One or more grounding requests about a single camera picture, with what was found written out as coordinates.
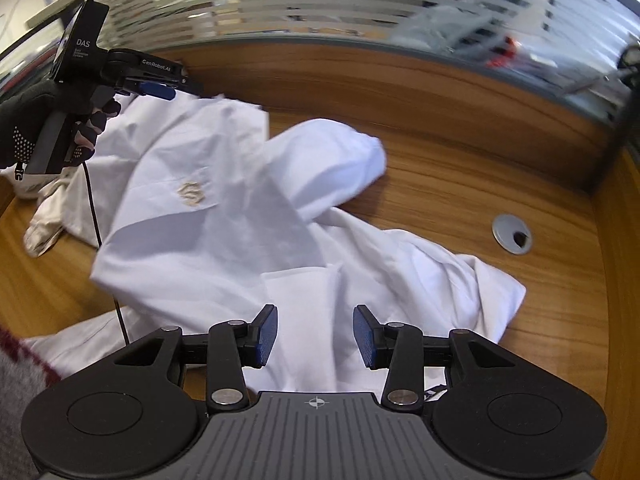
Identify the grey cable grommet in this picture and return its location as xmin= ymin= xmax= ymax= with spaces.
xmin=492 ymin=213 xmax=534 ymax=255

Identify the white collared shirt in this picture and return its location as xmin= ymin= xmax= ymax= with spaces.
xmin=22 ymin=95 xmax=527 ymax=396

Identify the red object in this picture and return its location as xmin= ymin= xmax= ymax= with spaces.
xmin=487 ymin=35 xmax=521 ymax=68

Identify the beige garment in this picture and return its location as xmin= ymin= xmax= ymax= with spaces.
xmin=22 ymin=170 xmax=103 ymax=259

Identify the pale green garment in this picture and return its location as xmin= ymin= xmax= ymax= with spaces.
xmin=390 ymin=7 xmax=506 ymax=53

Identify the crumpled white garment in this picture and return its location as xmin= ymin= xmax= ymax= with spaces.
xmin=0 ymin=167 xmax=42 ymax=200

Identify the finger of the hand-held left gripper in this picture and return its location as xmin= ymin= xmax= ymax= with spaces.
xmin=120 ymin=80 xmax=177 ymax=102
xmin=122 ymin=71 xmax=204 ymax=97

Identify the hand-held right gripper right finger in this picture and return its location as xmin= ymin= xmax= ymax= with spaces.
xmin=352 ymin=305 xmax=518 ymax=413

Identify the grey and red fabric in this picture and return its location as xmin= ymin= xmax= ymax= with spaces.
xmin=0 ymin=325 xmax=66 ymax=480

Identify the black cable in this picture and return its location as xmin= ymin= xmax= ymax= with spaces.
xmin=82 ymin=157 xmax=131 ymax=346

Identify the person's left hand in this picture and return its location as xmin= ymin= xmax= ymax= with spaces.
xmin=0 ymin=80 xmax=122 ymax=181

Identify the frosted glass desk partition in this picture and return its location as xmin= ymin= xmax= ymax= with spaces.
xmin=0 ymin=0 xmax=640 ymax=126

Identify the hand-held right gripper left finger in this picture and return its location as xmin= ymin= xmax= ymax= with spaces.
xmin=114 ymin=305 xmax=279 ymax=413

